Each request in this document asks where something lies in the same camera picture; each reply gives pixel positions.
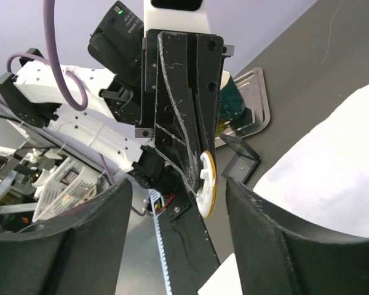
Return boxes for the green paper cup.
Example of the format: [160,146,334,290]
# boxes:
[218,71,246,121]

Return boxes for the white button-up shirt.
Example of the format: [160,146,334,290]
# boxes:
[199,84,369,294]

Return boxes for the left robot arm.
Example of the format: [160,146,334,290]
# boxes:
[0,1,226,199]

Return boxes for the silver metal tray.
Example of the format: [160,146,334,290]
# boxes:
[215,67,271,148]

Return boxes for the small black box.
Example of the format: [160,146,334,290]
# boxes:
[220,134,261,185]

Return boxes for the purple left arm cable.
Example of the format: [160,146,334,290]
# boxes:
[6,0,154,218]

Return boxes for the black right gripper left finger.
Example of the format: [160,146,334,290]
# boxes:
[0,179,133,294]

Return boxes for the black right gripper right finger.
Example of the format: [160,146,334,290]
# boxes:
[226,178,369,294]

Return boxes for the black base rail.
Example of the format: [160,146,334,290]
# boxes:
[149,190,220,294]

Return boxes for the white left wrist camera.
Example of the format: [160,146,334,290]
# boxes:
[143,1,212,34]

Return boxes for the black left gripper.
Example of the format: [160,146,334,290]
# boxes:
[135,29,235,193]

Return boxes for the yellow sunflower brooch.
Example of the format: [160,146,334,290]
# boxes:
[196,151,218,218]

